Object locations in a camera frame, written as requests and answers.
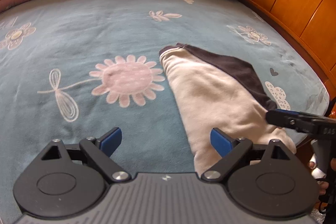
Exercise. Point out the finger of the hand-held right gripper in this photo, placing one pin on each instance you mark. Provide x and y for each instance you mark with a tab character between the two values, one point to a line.
283	120

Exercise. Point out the beige sweatshirt with dark sleeves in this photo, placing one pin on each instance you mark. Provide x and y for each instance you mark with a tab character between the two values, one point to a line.
210	98

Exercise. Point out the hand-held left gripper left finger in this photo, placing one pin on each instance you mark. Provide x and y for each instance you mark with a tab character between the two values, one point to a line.
111	138

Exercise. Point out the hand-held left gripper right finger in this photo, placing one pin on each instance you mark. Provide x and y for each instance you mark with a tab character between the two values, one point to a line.
220	141

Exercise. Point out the bed with blue floral sheet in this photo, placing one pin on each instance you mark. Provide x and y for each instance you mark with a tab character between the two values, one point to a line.
78	43

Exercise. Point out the person's right hand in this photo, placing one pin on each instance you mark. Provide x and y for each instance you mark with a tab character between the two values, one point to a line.
317	173

